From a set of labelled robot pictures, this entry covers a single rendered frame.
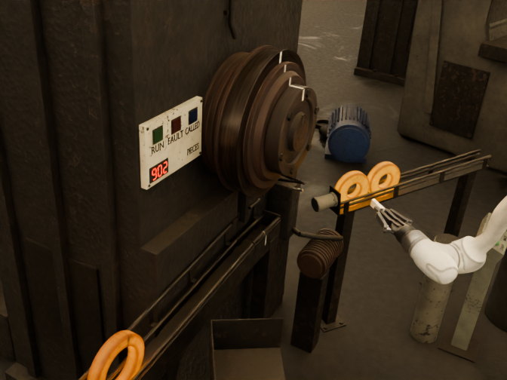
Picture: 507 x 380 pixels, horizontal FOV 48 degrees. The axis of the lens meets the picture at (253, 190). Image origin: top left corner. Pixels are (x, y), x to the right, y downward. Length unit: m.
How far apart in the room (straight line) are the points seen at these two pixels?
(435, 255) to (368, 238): 1.38
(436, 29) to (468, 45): 0.25
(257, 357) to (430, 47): 3.16
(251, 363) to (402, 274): 1.61
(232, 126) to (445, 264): 0.86
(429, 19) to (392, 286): 2.13
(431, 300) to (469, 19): 2.28
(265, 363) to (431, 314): 1.15
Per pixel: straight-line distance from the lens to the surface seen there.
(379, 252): 3.27
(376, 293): 2.97
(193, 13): 1.57
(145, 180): 1.52
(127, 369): 1.62
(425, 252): 2.03
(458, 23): 4.34
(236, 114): 1.61
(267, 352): 1.71
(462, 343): 2.78
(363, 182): 2.35
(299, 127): 1.74
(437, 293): 2.59
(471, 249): 2.11
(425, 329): 2.72
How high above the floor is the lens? 1.82
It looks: 30 degrees down
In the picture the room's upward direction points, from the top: 4 degrees clockwise
